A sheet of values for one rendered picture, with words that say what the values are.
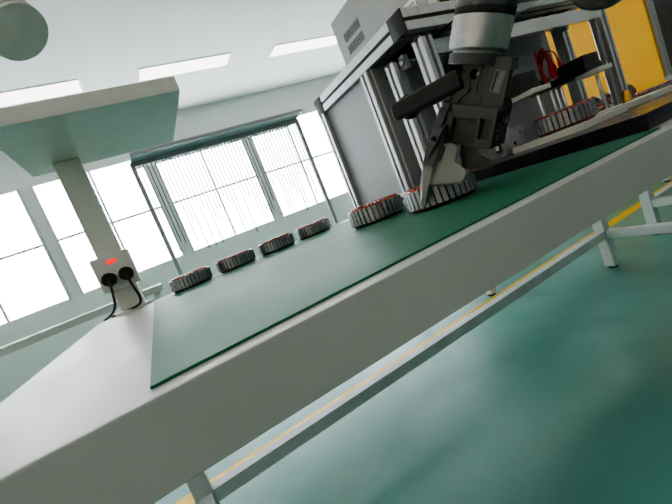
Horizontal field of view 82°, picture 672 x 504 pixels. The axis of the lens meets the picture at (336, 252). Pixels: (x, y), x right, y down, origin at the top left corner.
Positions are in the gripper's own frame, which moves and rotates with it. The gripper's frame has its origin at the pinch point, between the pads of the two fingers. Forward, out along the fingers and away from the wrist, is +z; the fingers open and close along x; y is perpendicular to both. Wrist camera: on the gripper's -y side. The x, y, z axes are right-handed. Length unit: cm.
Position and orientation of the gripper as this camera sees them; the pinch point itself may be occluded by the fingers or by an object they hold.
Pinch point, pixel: (439, 195)
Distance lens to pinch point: 63.7
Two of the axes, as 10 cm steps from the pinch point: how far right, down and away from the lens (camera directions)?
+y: 8.1, 2.8, -5.2
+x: 5.9, -3.2, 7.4
